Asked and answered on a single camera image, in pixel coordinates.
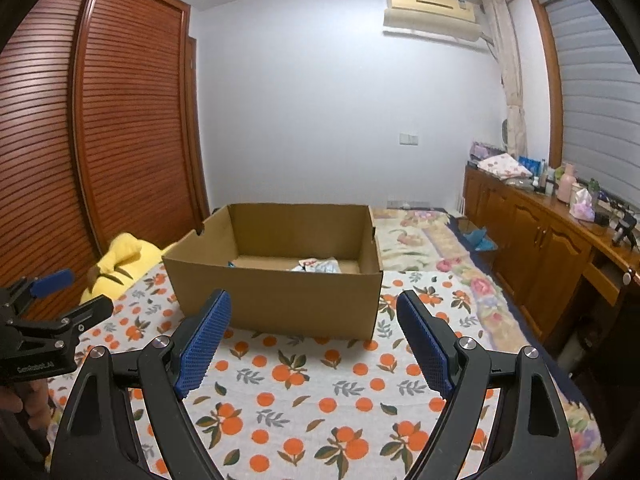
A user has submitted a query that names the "wooden sideboard cabinet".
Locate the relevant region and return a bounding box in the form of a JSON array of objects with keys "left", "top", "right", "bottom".
[{"left": 462, "top": 165, "right": 639, "bottom": 351}]

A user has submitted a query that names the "person's left hand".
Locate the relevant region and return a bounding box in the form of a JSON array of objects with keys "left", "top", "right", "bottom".
[{"left": 0, "top": 379, "right": 51, "bottom": 430}]

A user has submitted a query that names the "brown cardboard box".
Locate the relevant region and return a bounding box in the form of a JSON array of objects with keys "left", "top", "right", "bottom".
[{"left": 163, "top": 203, "right": 383, "bottom": 340}]

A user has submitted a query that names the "orange-print white bedsheet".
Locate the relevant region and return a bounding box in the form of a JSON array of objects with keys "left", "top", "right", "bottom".
[{"left": 46, "top": 261, "right": 609, "bottom": 480}]

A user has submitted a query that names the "silver white snack pouch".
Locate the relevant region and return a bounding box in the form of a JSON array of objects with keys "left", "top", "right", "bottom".
[{"left": 291, "top": 258, "right": 342, "bottom": 274}]

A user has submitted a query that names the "wooden louvered wardrobe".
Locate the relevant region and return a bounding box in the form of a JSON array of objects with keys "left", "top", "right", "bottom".
[{"left": 1, "top": 0, "right": 208, "bottom": 320}]

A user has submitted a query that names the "blue cloth on floor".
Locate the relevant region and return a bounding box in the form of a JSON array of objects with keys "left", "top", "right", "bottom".
[{"left": 463, "top": 228, "right": 498, "bottom": 252}]

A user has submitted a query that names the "yellow plush toy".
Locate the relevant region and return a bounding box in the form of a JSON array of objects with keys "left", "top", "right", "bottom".
[{"left": 80, "top": 233, "right": 172, "bottom": 304}]

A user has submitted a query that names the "pink plastic bag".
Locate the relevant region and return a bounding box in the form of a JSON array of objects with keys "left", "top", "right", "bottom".
[{"left": 570, "top": 188, "right": 594, "bottom": 222}]

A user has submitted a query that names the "wall light switch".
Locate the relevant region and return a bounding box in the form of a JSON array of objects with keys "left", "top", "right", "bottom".
[{"left": 399, "top": 133, "right": 419, "bottom": 146}]

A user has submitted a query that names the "white air conditioner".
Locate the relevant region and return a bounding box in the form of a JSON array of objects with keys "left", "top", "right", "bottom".
[{"left": 383, "top": 0, "right": 482, "bottom": 42}]

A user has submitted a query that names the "grey window blind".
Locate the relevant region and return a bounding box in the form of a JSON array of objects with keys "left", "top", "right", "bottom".
[{"left": 540, "top": 0, "right": 640, "bottom": 206}]

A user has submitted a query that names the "folded floral cloth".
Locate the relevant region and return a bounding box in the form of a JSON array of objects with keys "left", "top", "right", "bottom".
[{"left": 477, "top": 153, "right": 533, "bottom": 180}]

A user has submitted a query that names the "pink bottle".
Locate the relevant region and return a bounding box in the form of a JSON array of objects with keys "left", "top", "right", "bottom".
[{"left": 556, "top": 164, "right": 576, "bottom": 204}]

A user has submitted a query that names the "floral quilt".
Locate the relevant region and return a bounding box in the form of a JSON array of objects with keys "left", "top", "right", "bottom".
[{"left": 373, "top": 209, "right": 526, "bottom": 351}]

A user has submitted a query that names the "beige curtain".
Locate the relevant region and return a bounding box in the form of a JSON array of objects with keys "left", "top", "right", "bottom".
[{"left": 482, "top": 0, "right": 527, "bottom": 158}]

